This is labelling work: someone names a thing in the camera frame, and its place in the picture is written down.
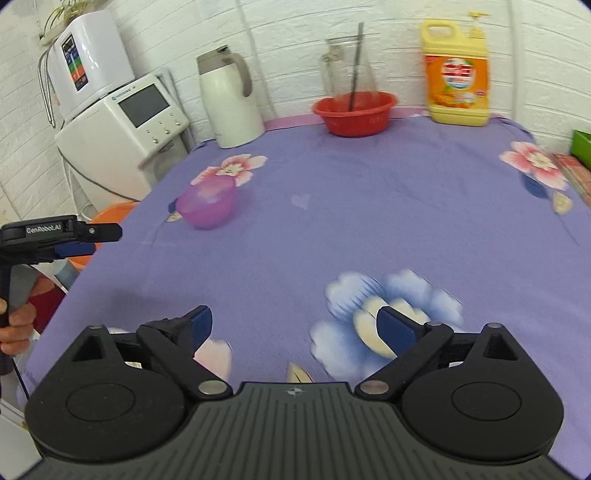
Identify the dark red container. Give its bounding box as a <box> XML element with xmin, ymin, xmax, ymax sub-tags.
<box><xmin>28</xmin><ymin>274</ymin><xmax>65</xmax><ymax>334</ymax></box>

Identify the yellow detergent bottle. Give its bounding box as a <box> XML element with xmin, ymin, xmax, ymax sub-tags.
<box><xmin>421</xmin><ymin>12</ymin><xmax>491</xmax><ymax>127</ymax></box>

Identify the orange plastic basin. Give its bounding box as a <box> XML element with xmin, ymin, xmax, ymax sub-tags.
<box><xmin>68</xmin><ymin>200</ymin><xmax>139</xmax><ymax>273</ymax></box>

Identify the grey cylinder bottle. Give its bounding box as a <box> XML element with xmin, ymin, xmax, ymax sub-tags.
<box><xmin>53</xmin><ymin>259</ymin><xmax>79</xmax><ymax>291</ymax></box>

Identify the purple plastic bowl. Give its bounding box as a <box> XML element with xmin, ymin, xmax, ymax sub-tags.
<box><xmin>175</xmin><ymin>176</ymin><xmax>238</xmax><ymax>230</ymax></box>

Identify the green box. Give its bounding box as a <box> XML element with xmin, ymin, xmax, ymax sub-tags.
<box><xmin>570</xmin><ymin>130</ymin><xmax>591</xmax><ymax>170</ymax></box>

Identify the white water purifier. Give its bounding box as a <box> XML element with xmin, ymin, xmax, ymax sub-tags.
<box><xmin>47</xmin><ymin>10</ymin><xmax>135</xmax><ymax>122</ymax></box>

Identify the white water dispenser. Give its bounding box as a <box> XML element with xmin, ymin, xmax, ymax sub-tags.
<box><xmin>55</xmin><ymin>74</ymin><xmax>189</xmax><ymax>211</ymax></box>

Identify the person's left hand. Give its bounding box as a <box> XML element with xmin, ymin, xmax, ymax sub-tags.
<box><xmin>0</xmin><ymin>276</ymin><xmax>55</xmax><ymax>356</ymax></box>

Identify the purple floral tablecloth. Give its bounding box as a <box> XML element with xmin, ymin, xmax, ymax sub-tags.
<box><xmin>23</xmin><ymin>117</ymin><xmax>590</xmax><ymax>478</ymax></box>

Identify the red plastic basket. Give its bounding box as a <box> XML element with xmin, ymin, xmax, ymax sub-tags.
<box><xmin>312</xmin><ymin>91</ymin><xmax>398</xmax><ymax>138</ymax></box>

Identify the glass pitcher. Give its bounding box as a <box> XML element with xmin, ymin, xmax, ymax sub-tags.
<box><xmin>320</xmin><ymin>35</ymin><xmax>378</xmax><ymax>97</ymax></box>

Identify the white thermos jug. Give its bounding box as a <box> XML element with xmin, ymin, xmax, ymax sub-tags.
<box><xmin>197</xmin><ymin>45</ymin><xmax>266</xmax><ymax>149</ymax></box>

